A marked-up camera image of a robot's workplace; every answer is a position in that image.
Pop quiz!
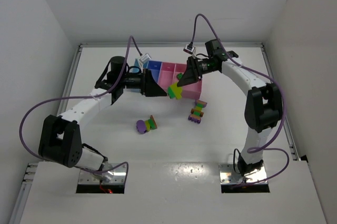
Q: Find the dark green square lego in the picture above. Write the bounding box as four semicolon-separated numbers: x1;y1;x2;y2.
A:
176;73;183;80

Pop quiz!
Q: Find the dark green lego plate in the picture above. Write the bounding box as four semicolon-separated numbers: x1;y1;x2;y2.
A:
167;86;176;99

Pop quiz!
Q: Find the lime green square lego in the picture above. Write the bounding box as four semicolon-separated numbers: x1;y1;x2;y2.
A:
170;82;183;100

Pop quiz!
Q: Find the orange brown lego plate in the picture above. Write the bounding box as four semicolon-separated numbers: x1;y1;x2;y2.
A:
149;115;157;130

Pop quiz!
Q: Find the purple rounded lego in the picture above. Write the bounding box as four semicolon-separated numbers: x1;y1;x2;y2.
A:
136;120;147;134

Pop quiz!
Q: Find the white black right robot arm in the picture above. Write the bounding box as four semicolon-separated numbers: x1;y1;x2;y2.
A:
177;40;284;176

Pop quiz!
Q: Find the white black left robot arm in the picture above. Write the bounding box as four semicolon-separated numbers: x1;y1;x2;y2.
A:
38;56;167;175

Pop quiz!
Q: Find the large pink bin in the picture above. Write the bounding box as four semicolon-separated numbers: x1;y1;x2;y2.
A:
172;63;202;100

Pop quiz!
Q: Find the small pink bin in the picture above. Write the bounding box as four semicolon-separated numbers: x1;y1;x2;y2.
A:
157;62;176;92

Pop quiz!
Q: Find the dark blue bin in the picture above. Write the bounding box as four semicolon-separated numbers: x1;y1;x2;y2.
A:
147;60;162;84

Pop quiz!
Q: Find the light blue bin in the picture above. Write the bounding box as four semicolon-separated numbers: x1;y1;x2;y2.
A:
132;58;144;73

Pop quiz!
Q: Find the lego stack on table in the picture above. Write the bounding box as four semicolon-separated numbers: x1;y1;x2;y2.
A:
188;100;207;124

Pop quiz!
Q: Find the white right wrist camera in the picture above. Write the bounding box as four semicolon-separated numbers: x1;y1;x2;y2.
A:
183;44;196;54

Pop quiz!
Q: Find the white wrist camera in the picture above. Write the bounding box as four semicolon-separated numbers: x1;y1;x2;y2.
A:
138;53;151;64
183;44;196;54

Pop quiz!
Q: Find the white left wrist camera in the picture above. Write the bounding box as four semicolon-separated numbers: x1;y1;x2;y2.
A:
138;53;151;64

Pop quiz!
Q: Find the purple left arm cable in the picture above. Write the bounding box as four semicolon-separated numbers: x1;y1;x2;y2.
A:
20;35;144;180

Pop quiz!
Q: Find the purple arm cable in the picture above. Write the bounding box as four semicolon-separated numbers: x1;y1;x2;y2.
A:
20;35;144;180
185;13;291;188

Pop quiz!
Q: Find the aluminium frame rail right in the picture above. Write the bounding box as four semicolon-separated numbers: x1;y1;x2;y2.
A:
257;45;300;161

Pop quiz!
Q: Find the aluminium frame rail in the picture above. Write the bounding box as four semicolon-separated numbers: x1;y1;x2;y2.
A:
257;45;300;161
10;44;83;224

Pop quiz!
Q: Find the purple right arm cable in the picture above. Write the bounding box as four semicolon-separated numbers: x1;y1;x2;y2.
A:
185;13;291;188

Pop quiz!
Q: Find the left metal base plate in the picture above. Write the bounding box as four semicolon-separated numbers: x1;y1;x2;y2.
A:
78;162;128;186

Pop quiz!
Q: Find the metal base plate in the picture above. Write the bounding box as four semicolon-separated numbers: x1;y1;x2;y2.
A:
219;163;268;186
78;162;128;186

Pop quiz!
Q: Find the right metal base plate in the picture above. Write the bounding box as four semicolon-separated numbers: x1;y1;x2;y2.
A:
219;163;268;186

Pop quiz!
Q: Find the aluminium frame rail left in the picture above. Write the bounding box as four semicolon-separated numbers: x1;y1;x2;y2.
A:
10;44;83;224

